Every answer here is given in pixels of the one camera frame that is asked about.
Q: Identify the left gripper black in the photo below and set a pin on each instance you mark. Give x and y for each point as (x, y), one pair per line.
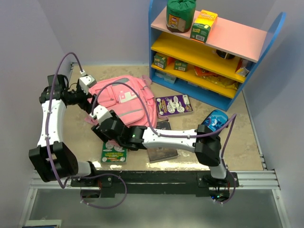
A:
(88, 107)

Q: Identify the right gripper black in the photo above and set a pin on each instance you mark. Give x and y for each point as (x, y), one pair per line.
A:
(104, 137)

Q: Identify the pink student backpack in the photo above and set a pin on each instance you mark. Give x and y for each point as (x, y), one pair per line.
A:
(129, 97)

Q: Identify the Tale of Two Cities book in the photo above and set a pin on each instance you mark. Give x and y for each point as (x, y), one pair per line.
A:
(162, 154)

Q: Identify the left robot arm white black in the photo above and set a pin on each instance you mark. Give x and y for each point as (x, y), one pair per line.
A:
(52, 159)

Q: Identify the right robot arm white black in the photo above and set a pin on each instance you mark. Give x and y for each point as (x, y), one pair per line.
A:
(203, 142)

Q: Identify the orange yellow snack bag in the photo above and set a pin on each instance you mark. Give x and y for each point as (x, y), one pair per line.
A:
(216, 78)

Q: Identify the green coin book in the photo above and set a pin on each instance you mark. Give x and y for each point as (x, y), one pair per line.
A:
(113, 153)

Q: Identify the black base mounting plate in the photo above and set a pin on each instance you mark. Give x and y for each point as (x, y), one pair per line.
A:
(198, 183)

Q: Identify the purple comic book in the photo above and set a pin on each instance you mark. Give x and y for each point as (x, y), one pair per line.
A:
(173, 105)

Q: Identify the clear blue plastic boxes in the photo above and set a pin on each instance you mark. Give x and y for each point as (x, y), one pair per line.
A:
(165, 76)

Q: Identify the green small box left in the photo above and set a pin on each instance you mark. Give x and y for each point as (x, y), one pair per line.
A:
(160, 60)

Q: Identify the green small box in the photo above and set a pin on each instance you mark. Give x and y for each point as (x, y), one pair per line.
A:
(180, 65)
(160, 60)

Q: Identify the green small box right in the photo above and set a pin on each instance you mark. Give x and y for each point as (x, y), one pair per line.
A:
(180, 65)

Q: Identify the blue shark pencil case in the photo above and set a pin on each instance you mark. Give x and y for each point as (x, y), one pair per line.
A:
(215, 120)

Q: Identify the blue yellow pink shelf unit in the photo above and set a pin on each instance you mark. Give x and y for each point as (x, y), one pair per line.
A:
(238, 39)

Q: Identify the yellow green carton box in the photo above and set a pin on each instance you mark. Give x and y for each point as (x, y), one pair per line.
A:
(203, 25)

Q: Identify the black bowl on shelf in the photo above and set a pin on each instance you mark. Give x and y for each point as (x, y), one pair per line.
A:
(224, 55)

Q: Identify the green wrapped jar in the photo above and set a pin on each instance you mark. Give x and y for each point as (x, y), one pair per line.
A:
(179, 15)

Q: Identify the small packet on shelf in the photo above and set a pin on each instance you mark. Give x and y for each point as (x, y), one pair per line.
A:
(243, 67)

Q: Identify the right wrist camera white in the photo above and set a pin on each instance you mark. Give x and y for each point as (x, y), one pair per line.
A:
(100, 113)

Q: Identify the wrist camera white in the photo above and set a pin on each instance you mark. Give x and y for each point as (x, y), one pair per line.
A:
(86, 82)
(100, 113)

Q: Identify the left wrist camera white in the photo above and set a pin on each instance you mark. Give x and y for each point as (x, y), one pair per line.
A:
(86, 82)

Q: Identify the aluminium frame rail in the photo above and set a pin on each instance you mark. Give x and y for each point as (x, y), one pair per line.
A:
(248, 180)

